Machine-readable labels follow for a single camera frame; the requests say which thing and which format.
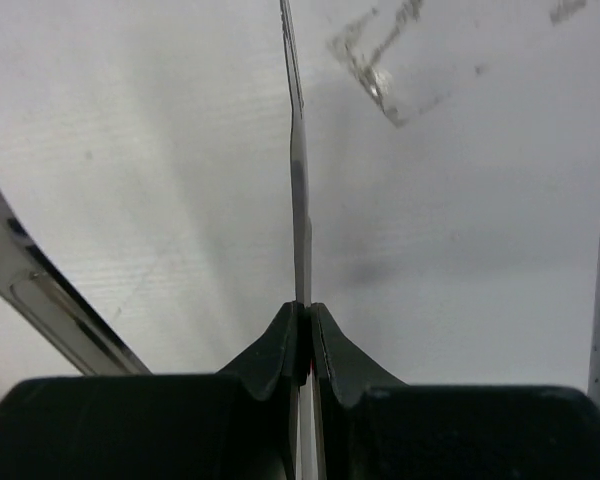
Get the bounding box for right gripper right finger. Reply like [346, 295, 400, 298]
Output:
[310, 303, 407, 408]

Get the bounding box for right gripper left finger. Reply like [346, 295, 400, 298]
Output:
[217, 302, 300, 401]

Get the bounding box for metal tongs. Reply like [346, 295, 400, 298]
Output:
[0, 1, 311, 479]

